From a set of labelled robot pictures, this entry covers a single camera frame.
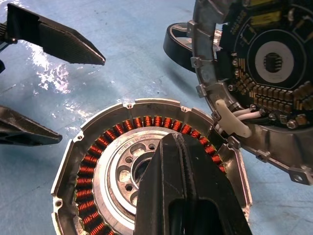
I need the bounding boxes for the silver motor housing copper coils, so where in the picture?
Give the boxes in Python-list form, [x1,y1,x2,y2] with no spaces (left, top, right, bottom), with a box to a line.
[50,97,253,235]

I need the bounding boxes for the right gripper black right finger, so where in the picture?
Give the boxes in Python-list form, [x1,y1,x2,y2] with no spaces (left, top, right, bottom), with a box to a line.
[179,134,253,235]

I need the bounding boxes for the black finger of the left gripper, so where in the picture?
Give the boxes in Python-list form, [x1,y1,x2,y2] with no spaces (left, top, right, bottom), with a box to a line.
[6,3,106,66]
[0,105,62,147]

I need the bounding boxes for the white motor lead wires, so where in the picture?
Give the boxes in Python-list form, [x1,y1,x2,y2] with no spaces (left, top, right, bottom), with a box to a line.
[215,99,267,138]

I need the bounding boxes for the blue plastic table cover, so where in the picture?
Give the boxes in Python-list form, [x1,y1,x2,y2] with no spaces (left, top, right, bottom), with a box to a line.
[0,0,313,235]

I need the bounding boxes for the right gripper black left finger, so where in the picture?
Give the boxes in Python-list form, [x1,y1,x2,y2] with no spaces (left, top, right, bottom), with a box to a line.
[135,133,194,235]

